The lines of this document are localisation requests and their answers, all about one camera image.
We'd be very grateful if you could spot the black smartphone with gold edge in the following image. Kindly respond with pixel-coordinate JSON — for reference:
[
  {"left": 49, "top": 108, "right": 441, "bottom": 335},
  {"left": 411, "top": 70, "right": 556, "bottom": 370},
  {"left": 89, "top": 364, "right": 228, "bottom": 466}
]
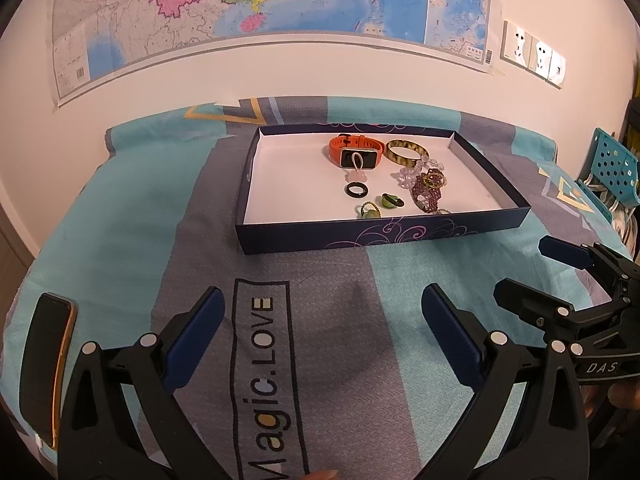
[{"left": 19, "top": 292, "right": 78, "bottom": 450}]

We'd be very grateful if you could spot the dark red beaded bracelet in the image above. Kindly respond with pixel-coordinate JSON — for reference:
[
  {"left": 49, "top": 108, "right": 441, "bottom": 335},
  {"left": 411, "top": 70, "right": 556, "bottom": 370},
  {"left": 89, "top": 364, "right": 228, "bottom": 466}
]
[{"left": 410, "top": 170, "right": 447, "bottom": 214}]

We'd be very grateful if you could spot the person's right hand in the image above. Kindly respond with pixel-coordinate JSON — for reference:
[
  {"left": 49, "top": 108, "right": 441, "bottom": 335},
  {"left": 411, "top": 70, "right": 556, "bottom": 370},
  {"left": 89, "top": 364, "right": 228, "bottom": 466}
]
[{"left": 582, "top": 384, "right": 640, "bottom": 413}]

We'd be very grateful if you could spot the white wall socket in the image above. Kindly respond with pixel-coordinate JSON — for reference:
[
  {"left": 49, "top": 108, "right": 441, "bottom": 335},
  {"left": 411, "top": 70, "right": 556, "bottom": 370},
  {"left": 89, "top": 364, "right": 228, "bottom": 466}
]
[
  {"left": 527, "top": 35, "right": 553, "bottom": 78},
  {"left": 500, "top": 20, "right": 533, "bottom": 68},
  {"left": 547, "top": 50, "right": 568, "bottom": 88}
]

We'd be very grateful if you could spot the colourful wall map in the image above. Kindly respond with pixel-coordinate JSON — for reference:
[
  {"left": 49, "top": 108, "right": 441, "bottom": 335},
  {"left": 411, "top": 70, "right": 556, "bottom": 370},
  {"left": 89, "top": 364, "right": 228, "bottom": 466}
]
[{"left": 51, "top": 0, "right": 493, "bottom": 108}]

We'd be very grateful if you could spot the navy patterned cardboard box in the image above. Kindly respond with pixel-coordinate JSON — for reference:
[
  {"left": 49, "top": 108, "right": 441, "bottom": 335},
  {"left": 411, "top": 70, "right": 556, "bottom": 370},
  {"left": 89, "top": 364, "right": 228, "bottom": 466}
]
[{"left": 236, "top": 122, "right": 532, "bottom": 257}]

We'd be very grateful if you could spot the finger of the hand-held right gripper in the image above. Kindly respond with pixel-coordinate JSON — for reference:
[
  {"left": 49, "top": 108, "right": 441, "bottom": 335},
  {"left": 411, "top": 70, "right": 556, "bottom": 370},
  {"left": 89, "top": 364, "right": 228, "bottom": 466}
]
[
  {"left": 493, "top": 278, "right": 623, "bottom": 348},
  {"left": 539, "top": 236, "right": 640, "bottom": 311}
]

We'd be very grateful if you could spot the teal and grey printed bedsheet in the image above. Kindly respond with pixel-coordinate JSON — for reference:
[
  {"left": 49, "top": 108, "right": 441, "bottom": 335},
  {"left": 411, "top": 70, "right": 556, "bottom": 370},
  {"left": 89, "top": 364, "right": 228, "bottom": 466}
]
[{"left": 0, "top": 95, "right": 640, "bottom": 480}]

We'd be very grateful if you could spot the clear crystal bead bracelet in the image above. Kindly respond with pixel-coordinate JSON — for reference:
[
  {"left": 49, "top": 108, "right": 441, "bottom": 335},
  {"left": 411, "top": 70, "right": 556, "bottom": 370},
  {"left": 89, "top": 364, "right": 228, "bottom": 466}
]
[{"left": 392, "top": 155, "right": 436, "bottom": 186}]

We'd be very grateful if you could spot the pink pendant charm with loop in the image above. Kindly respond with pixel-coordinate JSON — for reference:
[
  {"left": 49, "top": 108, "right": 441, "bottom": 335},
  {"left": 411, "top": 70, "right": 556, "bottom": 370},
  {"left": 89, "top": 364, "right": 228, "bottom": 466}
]
[{"left": 342, "top": 152, "right": 369, "bottom": 183}]

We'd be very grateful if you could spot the orange strap smartwatch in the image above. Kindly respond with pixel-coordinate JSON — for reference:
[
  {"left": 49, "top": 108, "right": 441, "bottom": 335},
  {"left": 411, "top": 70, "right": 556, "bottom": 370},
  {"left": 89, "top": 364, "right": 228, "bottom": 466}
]
[{"left": 328, "top": 133, "right": 386, "bottom": 169}]

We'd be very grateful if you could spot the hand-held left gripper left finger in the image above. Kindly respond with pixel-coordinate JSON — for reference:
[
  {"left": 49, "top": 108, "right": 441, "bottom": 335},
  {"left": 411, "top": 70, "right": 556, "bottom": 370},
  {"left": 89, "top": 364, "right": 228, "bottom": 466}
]
[{"left": 57, "top": 286, "right": 236, "bottom": 480}]

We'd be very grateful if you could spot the tortoiseshell bangle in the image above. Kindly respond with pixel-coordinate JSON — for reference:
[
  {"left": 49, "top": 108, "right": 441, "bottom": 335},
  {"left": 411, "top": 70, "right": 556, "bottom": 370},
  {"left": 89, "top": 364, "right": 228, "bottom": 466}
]
[{"left": 385, "top": 138, "right": 430, "bottom": 167}]

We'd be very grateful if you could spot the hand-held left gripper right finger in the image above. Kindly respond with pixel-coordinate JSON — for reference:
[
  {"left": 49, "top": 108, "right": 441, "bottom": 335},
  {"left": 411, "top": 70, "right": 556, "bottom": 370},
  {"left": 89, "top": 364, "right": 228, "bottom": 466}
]
[{"left": 415, "top": 282, "right": 592, "bottom": 480}]

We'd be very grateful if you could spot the teal perforated basket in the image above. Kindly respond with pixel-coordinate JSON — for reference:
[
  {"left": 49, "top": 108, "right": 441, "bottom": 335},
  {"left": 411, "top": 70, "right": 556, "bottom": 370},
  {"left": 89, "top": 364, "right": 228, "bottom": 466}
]
[{"left": 580, "top": 127, "right": 640, "bottom": 208}]

